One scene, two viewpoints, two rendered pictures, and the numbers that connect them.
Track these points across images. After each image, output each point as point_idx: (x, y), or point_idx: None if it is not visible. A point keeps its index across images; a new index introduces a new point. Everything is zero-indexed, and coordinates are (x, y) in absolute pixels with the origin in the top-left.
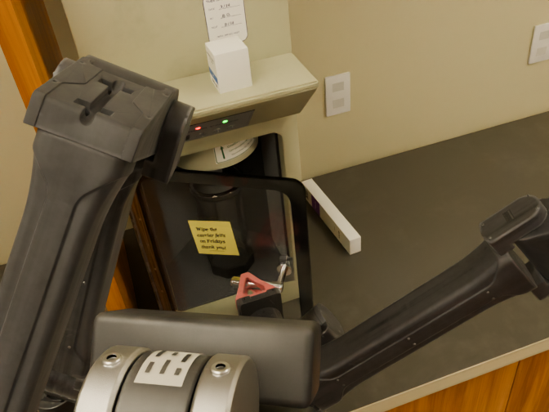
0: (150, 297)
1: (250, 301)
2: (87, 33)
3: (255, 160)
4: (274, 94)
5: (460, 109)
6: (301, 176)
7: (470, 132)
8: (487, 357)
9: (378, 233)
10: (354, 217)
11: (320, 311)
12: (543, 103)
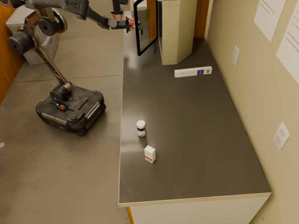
0: None
1: (125, 16)
2: None
3: None
4: None
5: (252, 118)
6: (224, 74)
7: (250, 135)
8: (123, 89)
9: (182, 83)
10: (192, 79)
11: (113, 19)
12: (271, 173)
